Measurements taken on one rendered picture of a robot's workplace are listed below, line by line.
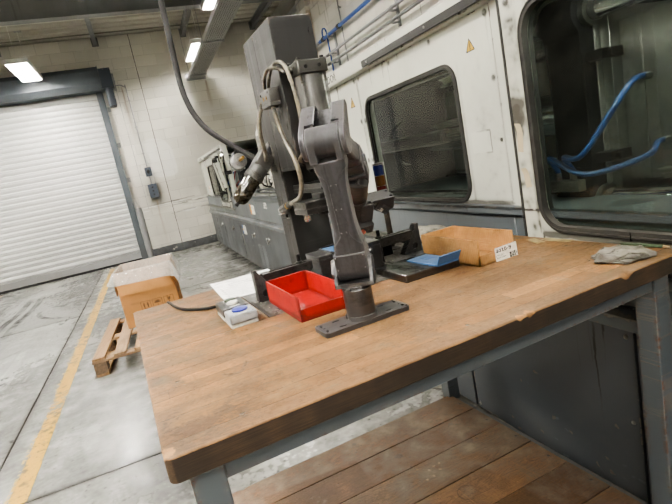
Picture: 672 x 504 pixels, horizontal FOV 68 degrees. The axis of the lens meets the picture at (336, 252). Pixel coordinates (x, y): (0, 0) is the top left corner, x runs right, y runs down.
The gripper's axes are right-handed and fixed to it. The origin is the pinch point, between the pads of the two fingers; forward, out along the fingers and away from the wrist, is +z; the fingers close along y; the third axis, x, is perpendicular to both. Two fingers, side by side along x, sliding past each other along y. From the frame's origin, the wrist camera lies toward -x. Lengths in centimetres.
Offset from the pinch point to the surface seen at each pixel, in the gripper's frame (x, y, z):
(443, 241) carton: -24.1, -8.9, -0.1
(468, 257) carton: -24.2, -19.3, -1.9
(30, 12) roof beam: 89, 769, 96
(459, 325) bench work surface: 4.0, -47.3, -15.1
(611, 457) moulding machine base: -60, -61, 56
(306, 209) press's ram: 8.9, 10.8, -7.3
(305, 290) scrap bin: 13.9, 0.0, 11.6
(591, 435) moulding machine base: -60, -54, 56
